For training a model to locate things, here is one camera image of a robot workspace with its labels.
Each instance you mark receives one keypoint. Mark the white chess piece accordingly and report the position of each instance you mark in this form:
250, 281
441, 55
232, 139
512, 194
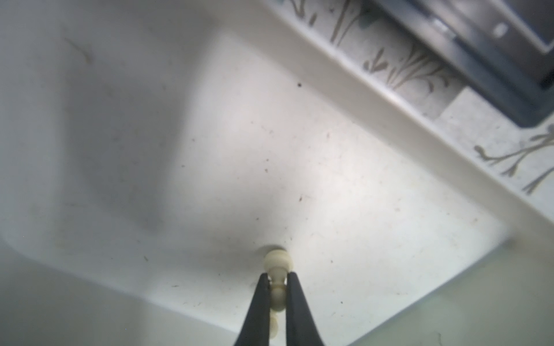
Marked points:
278, 264

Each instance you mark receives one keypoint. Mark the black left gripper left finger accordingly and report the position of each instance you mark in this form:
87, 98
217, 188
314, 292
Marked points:
256, 327

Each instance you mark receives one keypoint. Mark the black white chess board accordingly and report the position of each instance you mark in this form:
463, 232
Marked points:
503, 49

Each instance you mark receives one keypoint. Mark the white plastic tray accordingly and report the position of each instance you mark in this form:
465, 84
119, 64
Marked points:
152, 152

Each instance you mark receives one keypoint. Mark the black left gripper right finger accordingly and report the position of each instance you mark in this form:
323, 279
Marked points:
301, 329

